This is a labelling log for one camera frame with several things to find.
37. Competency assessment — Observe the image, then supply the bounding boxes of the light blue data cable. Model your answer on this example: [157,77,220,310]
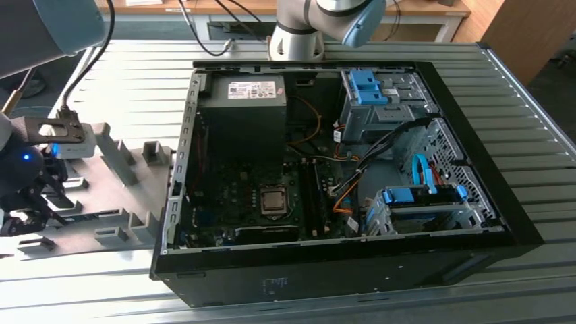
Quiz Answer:
[410,153,440,195]

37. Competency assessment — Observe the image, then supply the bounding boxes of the wooden cabinet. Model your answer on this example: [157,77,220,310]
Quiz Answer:
[462,0,576,88]

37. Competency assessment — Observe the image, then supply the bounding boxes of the silver CPU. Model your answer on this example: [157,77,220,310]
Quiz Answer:
[258,189,289,214]

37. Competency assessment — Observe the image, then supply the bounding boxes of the grey parts rack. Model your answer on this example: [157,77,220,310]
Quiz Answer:
[12,121,177,263]

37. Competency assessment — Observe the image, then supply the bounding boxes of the black wheeled bin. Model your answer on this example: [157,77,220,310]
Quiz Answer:
[17,72,48,99]

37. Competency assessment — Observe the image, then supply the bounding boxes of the grey metal drive cage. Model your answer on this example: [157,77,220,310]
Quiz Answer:
[337,69,441,145]

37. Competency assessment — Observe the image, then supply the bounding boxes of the black open PC case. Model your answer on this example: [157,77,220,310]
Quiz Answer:
[148,60,544,308]

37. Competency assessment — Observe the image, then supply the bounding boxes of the hard disk in blue carrier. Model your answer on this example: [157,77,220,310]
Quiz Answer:
[380,184,469,207]

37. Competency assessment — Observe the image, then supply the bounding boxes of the grey metal disk bay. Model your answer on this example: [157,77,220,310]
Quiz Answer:
[361,198,486,238]

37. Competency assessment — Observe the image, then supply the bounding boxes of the green motherboard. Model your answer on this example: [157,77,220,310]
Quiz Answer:
[184,157,364,249]

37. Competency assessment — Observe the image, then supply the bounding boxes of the black cable bundle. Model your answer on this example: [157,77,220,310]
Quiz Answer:
[328,117,440,200]

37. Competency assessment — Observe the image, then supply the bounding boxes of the black graphics card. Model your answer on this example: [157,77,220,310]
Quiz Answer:
[232,224,301,246]

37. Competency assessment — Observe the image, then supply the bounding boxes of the black camera cable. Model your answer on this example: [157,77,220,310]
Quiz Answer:
[57,0,117,119]

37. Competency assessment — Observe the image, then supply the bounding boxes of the blue plastic drive latch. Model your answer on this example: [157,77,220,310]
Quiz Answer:
[348,70,389,106]

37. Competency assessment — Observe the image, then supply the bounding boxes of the wooden desk white frame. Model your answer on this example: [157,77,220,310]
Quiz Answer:
[96,0,472,43]

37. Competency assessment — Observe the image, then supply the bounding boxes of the grey power supply unit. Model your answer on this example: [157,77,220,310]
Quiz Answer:
[197,74,289,166]

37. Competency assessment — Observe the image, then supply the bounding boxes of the yellow black power wires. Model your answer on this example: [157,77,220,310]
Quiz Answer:
[309,151,361,165]

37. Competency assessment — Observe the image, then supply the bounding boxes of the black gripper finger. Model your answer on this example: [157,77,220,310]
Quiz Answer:
[0,198,49,237]
[24,157,76,227]

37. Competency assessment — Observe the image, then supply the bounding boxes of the CPU socket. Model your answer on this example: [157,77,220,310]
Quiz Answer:
[252,182,294,222]

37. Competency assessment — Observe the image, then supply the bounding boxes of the orange yellow wire bundle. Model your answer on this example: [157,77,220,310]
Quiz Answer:
[330,182,361,215]

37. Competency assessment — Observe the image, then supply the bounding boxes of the thin orange wire loop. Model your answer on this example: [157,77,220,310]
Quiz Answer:
[286,95,322,149]

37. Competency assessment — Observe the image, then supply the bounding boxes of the black office chair base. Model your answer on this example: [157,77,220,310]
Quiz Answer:
[549,47,576,70]

